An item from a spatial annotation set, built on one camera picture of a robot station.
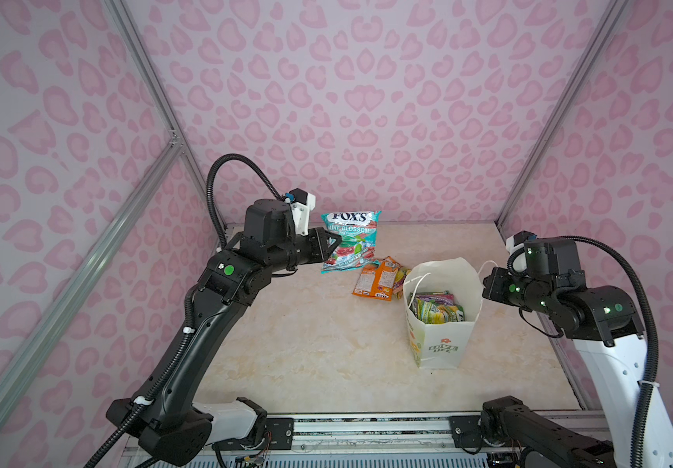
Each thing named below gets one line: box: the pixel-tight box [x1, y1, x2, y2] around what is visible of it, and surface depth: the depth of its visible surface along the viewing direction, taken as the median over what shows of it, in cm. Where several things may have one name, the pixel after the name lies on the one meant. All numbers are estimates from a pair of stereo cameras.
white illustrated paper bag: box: [402, 257, 499, 370], surface depth 78 cm
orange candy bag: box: [352, 255, 401, 302], surface depth 102 cm
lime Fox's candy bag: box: [411, 297, 466, 325], surface depth 80 cm
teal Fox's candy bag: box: [320, 210, 382, 273], surface depth 64 cm
